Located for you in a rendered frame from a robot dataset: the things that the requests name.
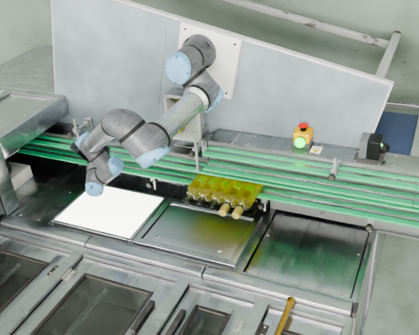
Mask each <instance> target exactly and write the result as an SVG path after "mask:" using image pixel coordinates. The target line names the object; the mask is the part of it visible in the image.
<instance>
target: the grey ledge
mask: <svg viewBox="0 0 419 335"><path fill-rule="evenodd" d="M270 208H272V209H278V210H282V211H288V212H292V213H298V214H302V215H308V216H312V217H319V218H323V219H329V220H333V221H339V222H343V223H350V224H353V225H360V226H363V227H366V225H367V222H368V219H365V218H362V217H355V216H351V215H344V214H340V213H333V212H330V211H323V210H319V209H313V208H308V207H302V206H298V205H291V204H288V203H281V202H277V201H270ZM373 228H374V229H377V232H379V233H386V234H390V235H396V236H400V237H406V238H410V239H416V240H419V229H418V228H414V227H407V226H403V225H397V224H393V223H386V222H382V221H376V220H374V225H373Z"/></svg>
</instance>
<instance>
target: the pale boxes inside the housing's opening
mask: <svg viewBox="0 0 419 335"><path fill-rule="evenodd" d="M19 150H20V149H18V150H17V151H16V152H18V151H19ZM16 152H14V153H16ZM14 153H13V154H14ZM13 154H11V155H10V156H12V155H13ZM10 156H8V157H7V158H9V157H10ZM7 158H5V160H6V159H7ZM5 162H6V163H8V164H9V165H10V166H11V167H12V171H11V173H10V177H11V181H12V184H13V187H14V190H16V189H18V188H19V187H20V186H22V185H23V184H24V183H25V182H26V181H28V180H29V179H31V178H32V177H33V174H32V171H31V167H30V166H29V165H25V164H19V163H15V162H9V161H5Z"/></svg>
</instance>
